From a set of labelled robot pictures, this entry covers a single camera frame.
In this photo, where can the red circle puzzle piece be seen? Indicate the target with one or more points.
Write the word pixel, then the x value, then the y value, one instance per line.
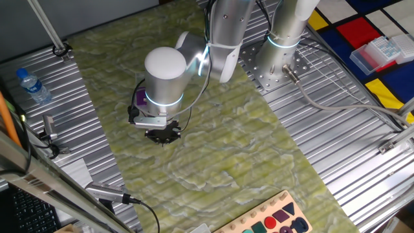
pixel 270 222

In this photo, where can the black AG-95 gripper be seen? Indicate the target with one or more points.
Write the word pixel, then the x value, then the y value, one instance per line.
pixel 163 136

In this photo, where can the green square puzzle piece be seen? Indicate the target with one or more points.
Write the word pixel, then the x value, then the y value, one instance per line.
pixel 258 228

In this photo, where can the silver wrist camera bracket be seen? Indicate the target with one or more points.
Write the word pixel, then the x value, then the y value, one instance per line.
pixel 150 122

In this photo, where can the slanted aluminium post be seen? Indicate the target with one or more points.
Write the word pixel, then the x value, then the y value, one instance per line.
pixel 48 27

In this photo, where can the black computer keyboard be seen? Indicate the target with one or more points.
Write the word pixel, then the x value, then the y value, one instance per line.
pixel 32 213

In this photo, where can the slim aluminium extrusion rail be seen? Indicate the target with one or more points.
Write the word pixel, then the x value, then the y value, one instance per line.
pixel 401 137

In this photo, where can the long silver depth camera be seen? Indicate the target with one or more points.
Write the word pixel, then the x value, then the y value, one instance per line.
pixel 106 192

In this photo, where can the green marble pattern mat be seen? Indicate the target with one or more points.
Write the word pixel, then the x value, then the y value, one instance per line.
pixel 226 161

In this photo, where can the orange pole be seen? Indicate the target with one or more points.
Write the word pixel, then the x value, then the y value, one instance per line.
pixel 7 119

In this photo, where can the wide aluminium frame beam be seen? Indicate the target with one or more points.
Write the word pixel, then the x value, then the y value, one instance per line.
pixel 48 184

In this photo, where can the white paper sheet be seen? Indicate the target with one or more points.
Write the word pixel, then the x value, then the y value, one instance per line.
pixel 77 171

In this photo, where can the clear-lidded white tip box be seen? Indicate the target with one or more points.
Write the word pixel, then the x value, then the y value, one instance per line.
pixel 385 48

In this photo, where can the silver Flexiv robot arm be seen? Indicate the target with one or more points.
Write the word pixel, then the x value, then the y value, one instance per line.
pixel 165 74

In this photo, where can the brown cardboard box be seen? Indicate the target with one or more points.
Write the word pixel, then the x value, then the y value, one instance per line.
pixel 401 226

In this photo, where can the small silver camera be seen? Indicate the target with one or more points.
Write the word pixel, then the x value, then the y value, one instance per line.
pixel 49 124

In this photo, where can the navy oblong puzzle piece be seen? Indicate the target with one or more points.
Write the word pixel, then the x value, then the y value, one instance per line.
pixel 292 223

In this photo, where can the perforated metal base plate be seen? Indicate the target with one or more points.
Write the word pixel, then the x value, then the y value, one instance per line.
pixel 268 82

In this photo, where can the purple pipette tip box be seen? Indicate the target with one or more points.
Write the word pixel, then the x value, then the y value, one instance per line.
pixel 141 97

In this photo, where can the colourful checkered cloth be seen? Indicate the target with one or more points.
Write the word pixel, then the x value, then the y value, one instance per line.
pixel 355 32

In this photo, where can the white plastic container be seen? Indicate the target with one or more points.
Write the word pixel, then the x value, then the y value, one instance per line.
pixel 201 229

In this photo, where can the navy triangle puzzle piece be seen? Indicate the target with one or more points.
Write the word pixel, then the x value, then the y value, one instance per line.
pixel 289 207

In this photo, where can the teal puzzle piece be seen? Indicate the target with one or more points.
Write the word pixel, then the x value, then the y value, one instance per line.
pixel 248 231

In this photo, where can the purple square puzzle piece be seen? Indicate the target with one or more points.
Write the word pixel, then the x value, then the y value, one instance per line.
pixel 280 215

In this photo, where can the clear plastic water bottle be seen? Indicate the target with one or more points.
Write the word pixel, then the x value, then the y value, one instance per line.
pixel 34 87

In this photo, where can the wooden shape puzzle board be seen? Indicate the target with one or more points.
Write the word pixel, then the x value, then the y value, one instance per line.
pixel 258 217

